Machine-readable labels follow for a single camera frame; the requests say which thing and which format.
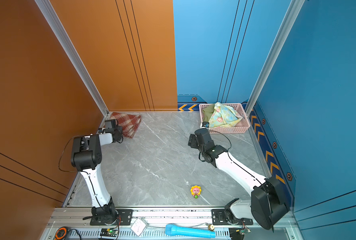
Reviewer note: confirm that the yellow sunflower toy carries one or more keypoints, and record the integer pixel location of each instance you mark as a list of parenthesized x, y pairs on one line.
[(196, 191)]

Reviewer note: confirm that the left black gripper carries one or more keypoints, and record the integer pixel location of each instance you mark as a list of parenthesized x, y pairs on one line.
[(119, 129)]

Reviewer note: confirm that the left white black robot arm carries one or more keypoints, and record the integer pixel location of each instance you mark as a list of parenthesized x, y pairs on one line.
[(86, 157)]

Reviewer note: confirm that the left green circuit board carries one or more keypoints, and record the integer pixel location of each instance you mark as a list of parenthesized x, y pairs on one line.
[(109, 233)]

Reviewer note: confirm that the right green circuit board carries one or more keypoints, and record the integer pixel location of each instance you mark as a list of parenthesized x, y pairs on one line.
[(243, 231)]

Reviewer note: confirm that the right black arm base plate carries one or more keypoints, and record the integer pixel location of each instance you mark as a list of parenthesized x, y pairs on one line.
[(225, 217)]

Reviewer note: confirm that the green circuit board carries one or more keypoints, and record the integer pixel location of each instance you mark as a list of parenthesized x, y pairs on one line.
[(243, 231), (109, 233)]

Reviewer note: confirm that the cyan toy microphone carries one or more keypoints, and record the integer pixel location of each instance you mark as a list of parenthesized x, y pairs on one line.
[(174, 230)]

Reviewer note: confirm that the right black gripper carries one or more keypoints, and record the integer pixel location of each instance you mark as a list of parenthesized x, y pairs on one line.
[(192, 141)]

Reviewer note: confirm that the floral pastel skirt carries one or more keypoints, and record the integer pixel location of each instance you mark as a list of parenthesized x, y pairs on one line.
[(224, 116)]

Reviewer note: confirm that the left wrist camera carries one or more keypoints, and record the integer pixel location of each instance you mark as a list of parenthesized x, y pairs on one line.
[(111, 124)]

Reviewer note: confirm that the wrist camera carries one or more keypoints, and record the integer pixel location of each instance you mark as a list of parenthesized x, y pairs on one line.
[(205, 125), (111, 124)]

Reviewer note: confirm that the pink perforated plastic basket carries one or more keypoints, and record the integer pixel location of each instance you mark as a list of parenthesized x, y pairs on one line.
[(240, 128)]

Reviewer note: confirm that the red plaid skirt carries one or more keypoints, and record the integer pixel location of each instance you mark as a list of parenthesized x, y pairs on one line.
[(130, 123)]

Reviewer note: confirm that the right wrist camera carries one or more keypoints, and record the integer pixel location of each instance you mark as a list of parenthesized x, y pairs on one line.
[(205, 125)]

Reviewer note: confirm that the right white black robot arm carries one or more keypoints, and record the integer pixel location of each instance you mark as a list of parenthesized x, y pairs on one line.
[(268, 202)]

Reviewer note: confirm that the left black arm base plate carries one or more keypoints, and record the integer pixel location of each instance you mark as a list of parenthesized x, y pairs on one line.
[(124, 216)]

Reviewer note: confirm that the olive green skirt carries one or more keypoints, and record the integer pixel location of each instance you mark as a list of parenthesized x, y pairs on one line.
[(208, 113)]

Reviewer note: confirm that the white square card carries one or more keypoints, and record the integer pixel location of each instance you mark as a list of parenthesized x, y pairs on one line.
[(139, 226)]

